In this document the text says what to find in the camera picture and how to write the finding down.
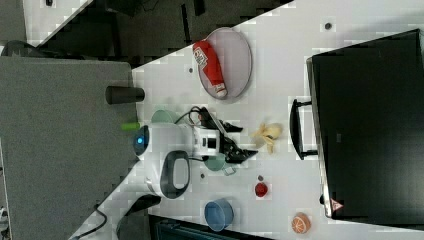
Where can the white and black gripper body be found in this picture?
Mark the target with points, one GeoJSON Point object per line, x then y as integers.
{"type": "Point", "coordinates": [206, 142]}

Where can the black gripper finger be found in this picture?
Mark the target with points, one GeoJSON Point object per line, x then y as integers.
{"type": "Point", "coordinates": [207, 122]}
{"type": "Point", "coordinates": [234, 154]}

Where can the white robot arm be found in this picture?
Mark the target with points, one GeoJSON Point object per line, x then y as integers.
{"type": "Point", "coordinates": [164, 151]}

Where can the black toaster oven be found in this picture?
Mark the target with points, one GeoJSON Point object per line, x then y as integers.
{"type": "Point", "coordinates": [367, 103]}

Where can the green colander basket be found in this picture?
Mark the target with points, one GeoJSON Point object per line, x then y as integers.
{"type": "Point", "coordinates": [164, 116]}

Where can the dark red plush strawberry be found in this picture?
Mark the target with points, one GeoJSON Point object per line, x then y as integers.
{"type": "Point", "coordinates": [261, 189]}

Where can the blue bowl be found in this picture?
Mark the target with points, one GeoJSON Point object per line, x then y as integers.
{"type": "Point", "coordinates": [218, 214]}

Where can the red plush ketchup bottle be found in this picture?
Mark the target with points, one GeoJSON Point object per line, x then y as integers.
{"type": "Point", "coordinates": [208, 61]}

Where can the grey round plate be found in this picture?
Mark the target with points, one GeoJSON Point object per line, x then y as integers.
{"type": "Point", "coordinates": [235, 57]}

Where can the plush orange slice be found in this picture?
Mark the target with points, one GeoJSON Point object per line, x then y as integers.
{"type": "Point", "coordinates": [300, 223]}

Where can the green cup with handle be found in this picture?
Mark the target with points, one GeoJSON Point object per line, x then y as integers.
{"type": "Point", "coordinates": [218, 163]}

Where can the black oven door handle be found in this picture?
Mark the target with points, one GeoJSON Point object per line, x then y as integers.
{"type": "Point", "coordinates": [296, 131]}

